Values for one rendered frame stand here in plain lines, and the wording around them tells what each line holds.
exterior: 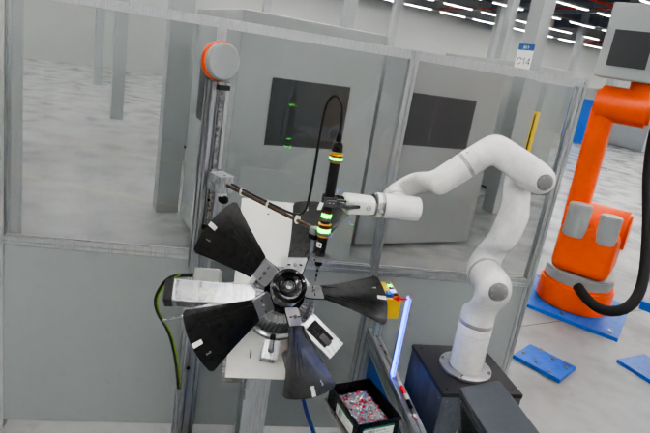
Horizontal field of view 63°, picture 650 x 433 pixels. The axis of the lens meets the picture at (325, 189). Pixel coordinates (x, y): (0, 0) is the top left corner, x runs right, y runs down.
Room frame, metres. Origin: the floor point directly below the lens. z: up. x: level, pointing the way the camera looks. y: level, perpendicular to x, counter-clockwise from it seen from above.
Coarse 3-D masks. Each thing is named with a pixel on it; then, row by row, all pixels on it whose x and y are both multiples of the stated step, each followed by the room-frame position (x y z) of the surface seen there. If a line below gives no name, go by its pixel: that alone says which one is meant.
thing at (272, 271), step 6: (264, 264) 1.68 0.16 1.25; (270, 264) 1.67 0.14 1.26; (258, 270) 1.68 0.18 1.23; (264, 270) 1.68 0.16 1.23; (270, 270) 1.67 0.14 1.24; (276, 270) 1.66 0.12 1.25; (252, 276) 1.69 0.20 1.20; (258, 276) 1.68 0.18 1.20; (264, 276) 1.68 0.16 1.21; (270, 276) 1.67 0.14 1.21; (264, 282) 1.68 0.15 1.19
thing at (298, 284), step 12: (276, 276) 1.61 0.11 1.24; (288, 276) 1.63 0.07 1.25; (300, 276) 1.64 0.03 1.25; (264, 288) 1.69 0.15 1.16; (276, 288) 1.60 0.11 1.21; (300, 288) 1.62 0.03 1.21; (276, 300) 1.59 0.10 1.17; (288, 300) 1.58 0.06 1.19; (300, 300) 1.59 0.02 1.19; (276, 312) 1.65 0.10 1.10
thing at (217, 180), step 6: (210, 174) 2.10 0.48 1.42; (216, 174) 2.09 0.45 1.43; (222, 174) 2.11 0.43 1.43; (228, 174) 2.12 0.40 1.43; (210, 180) 2.10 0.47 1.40; (216, 180) 2.07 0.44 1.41; (222, 180) 2.06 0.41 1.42; (228, 180) 2.08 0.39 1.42; (234, 180) 2.10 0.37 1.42; (210, 186) 2.10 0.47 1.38; (216, 186) 2.07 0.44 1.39; (222, 186) 2.06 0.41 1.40; (222, 192) 2.06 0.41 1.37; (228, 192) 2.08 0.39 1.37
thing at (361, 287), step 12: (372, 276) 1.81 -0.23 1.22; (324, 288) 1.70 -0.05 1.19; (336, 288) 1.71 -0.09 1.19; (348, 288) 1.73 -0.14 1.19; (360, 288) 1.74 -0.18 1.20; (336, 300) 1.64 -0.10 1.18; (348, 300) 1.66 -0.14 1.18; (360, 300) 1.67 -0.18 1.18; (372, 300) 1.69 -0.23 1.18; (384, 300) 1.70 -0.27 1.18; (360, 312) 1.62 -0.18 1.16; (372, 312) 1.63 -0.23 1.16; (384, 312) 1.65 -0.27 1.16
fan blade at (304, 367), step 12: (288, 336) 1.52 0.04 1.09; (300, 336) 1.56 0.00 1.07; (288, 348) 1.49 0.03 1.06; (300, 348) 1.53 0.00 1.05; (312, 348) 1.59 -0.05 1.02; (288, 360) 1.47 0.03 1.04; (300, 360) 1.50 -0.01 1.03; (312, 360) 1.55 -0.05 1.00; (288, 372) 1.44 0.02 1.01; (300, 372) 1.47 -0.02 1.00; (312, 372) 1.51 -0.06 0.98; (324, 372) 1.55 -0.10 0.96; (288, 384) 1.42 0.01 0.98; (300, 384) 1.45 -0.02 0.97; (312, 384) 1.48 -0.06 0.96; (288, 396) 1.40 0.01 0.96; (300, 396) 1.42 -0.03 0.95
